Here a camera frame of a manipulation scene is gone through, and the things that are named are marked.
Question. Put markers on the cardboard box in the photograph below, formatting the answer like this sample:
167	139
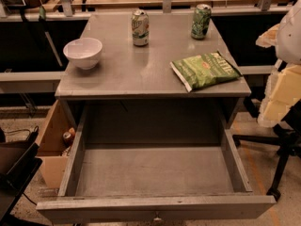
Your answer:
52	150

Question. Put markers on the white ceramic bowl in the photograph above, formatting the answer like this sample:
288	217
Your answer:
83	53

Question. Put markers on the grey cabinet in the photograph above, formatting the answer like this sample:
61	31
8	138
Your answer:
127	71

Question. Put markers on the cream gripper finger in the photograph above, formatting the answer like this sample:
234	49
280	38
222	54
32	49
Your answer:
283	90
268	38

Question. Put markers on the dark green soda can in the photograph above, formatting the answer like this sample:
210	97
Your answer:
201	20

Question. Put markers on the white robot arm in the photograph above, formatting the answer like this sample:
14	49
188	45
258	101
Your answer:
288	46

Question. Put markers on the can in cardboard box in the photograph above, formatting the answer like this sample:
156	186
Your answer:
67	137

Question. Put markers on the black equipment at left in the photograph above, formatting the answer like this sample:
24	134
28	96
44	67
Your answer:
18	165

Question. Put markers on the grey open top drawer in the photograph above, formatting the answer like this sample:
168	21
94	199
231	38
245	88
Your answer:
139	162

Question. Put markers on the green chip bag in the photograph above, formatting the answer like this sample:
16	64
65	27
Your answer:
203	71

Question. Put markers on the white green 7up can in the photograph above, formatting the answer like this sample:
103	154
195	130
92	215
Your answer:
140	27

